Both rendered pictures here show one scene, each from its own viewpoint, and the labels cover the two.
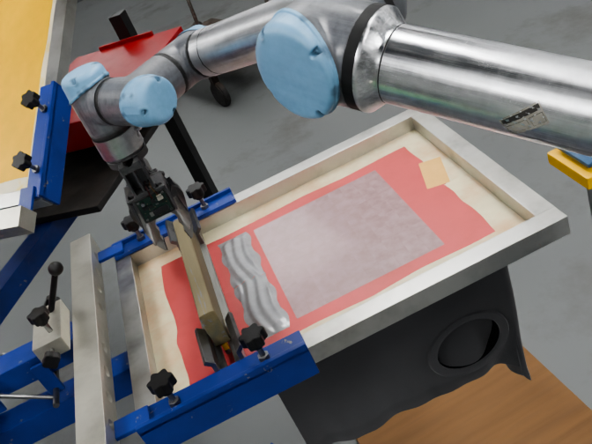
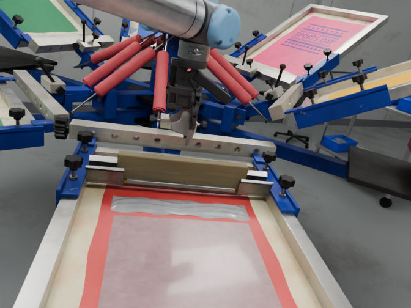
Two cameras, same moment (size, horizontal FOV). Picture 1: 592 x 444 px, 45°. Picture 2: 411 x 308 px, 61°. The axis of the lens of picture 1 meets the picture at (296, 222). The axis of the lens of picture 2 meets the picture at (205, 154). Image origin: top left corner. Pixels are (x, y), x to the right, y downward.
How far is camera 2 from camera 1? 1.30 m
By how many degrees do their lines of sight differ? 71
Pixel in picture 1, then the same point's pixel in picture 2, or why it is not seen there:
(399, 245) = (133, 289)
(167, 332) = not seen: hidden behind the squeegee
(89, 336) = (163, 132)
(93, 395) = (112, 126)
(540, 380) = not seen: outside the picture
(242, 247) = (225, 212)
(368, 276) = (114, 258)
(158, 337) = not seen: hidden behind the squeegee
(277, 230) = (235, 233)
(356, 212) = (216, 282)
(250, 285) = (174, 205)
